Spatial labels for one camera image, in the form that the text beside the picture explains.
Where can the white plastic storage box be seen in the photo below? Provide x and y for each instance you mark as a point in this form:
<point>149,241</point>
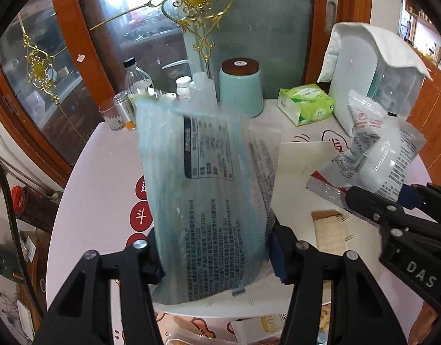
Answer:
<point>353,79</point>

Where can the clear serrated snack packet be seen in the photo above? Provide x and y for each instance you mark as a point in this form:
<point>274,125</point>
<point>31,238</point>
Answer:
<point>198,337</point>

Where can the clear printed snack packet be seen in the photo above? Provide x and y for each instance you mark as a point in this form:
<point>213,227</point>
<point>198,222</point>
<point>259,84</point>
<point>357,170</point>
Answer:
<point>265,158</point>

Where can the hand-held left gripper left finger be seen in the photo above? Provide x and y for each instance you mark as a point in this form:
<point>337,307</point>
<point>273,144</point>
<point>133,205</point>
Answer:
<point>148,258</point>

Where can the small metal can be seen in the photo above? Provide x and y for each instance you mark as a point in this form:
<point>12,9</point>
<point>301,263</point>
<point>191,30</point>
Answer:
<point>124,111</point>

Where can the translucent plastic bottle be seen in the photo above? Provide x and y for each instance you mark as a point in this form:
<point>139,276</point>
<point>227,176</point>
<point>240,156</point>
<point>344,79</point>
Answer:
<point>202,90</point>

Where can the white red-print snack packet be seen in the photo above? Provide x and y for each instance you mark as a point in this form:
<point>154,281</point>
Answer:
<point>378,165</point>

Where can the white quilted cloth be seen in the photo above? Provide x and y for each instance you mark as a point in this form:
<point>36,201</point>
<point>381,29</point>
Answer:
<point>385,43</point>

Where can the white plastic tray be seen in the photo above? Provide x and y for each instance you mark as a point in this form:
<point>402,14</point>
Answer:
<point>299,165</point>

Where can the clear drinking glass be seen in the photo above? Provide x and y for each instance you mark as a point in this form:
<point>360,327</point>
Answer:
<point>111,116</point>

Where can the white pill bottle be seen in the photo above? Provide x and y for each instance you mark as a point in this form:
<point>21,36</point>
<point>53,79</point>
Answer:
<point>183,88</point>

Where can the translucent teal snack packet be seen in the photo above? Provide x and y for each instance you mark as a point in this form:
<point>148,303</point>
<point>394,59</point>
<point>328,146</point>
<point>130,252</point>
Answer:
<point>206,205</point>

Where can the teal canister with brown lid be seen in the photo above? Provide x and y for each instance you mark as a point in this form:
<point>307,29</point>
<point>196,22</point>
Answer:
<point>242,90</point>

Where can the beige snack piece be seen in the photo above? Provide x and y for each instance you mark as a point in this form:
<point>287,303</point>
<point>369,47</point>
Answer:
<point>330,231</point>

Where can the yellow white snack packet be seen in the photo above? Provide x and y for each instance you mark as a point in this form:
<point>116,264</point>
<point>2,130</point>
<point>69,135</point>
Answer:
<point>263,327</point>

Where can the glass bottle with black cap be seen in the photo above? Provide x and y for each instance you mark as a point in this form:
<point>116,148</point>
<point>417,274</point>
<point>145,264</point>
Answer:
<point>136,79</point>

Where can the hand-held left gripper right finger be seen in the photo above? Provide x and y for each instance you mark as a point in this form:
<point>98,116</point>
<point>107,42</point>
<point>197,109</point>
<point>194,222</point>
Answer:
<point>277,258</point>

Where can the wooden framed glass door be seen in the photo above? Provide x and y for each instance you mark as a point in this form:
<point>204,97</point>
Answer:
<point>260,25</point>
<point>62,90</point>

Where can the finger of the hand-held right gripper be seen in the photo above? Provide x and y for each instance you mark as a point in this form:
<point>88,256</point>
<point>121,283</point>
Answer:
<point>410,196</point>
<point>371,201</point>

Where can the green tissue pack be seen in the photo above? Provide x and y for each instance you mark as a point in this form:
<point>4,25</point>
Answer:
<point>306,104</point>

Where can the wooden cabinet with shelves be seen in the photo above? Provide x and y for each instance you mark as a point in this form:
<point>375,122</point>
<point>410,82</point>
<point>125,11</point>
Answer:
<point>436,115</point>

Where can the pale yellow snack packet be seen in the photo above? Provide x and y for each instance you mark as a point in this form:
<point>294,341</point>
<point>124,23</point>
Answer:
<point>324,323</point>

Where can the black device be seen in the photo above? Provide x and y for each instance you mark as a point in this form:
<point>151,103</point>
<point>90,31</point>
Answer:
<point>5,262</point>

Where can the red tin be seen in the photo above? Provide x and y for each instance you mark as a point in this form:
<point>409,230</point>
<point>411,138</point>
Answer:
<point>18,201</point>

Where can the black curved bar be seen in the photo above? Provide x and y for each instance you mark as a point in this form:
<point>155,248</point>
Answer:
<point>12,222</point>

